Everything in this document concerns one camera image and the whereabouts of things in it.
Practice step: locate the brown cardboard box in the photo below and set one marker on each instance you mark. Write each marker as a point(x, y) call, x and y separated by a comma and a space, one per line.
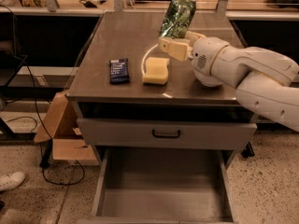
point(60, 127)

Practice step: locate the white bowl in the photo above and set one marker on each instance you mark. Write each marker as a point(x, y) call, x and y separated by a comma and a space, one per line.
point(209, 81)

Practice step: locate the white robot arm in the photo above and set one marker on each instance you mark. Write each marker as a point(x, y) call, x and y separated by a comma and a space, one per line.
point(261, 78)

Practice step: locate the grey upper drawer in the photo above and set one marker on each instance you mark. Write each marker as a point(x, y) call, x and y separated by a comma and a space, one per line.
point(194, 135)

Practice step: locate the black drawer handle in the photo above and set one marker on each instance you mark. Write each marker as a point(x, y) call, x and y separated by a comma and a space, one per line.
point(173, 135)

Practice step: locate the white shoe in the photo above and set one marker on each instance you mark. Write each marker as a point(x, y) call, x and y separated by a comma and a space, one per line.
point(11, 181)

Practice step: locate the yellow sponge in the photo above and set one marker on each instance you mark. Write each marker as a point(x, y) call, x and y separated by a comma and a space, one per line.
point(156, 71)

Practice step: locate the grey drawer cabinet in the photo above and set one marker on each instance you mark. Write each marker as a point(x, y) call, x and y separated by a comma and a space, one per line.
point(183, 98)

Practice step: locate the dark blue snack bar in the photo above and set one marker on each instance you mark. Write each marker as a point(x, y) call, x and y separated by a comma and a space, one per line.
point(119, 72)

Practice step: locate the open grey middle drawer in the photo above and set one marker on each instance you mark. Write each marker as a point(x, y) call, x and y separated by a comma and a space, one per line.
point(162, 186)

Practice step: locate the green soda can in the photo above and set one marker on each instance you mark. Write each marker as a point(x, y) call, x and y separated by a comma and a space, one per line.
point(178, 18)

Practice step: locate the dark side shelf unit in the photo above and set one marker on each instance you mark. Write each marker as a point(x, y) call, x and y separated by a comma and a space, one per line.
point(33, 83)

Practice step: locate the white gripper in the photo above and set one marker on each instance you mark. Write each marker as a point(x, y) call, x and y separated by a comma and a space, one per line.
point(206, 57)

